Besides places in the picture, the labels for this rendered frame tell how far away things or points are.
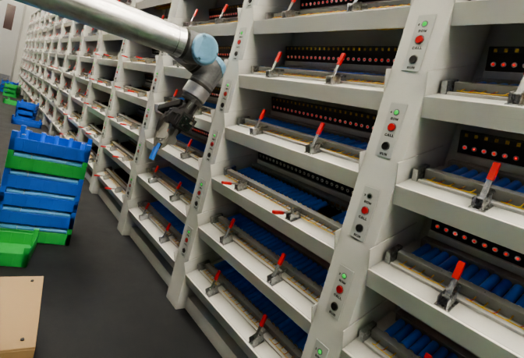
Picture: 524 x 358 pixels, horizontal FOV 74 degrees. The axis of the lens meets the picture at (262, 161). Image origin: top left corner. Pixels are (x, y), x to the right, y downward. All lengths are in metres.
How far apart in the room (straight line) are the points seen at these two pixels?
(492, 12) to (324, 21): 0.43
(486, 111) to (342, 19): 0.45
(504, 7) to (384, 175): 0.38
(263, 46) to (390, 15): 0.56
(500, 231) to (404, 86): 0.34
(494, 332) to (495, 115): 0.38
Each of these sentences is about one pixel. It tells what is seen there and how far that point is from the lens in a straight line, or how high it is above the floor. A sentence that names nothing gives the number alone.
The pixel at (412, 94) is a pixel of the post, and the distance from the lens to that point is 0.82.
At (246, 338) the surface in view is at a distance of 1.17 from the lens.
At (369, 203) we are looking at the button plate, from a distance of 0.82.
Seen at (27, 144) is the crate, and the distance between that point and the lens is 1.76.
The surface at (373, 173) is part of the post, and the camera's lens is 0.83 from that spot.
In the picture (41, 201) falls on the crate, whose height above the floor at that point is 0.19.
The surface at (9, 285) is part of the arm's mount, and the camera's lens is 1.25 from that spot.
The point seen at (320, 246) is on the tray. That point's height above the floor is 0.53.
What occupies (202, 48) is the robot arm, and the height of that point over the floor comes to 0.95.
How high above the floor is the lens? 0.78
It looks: 6 degrees down
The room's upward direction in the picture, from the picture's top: 16 degrees clockwise
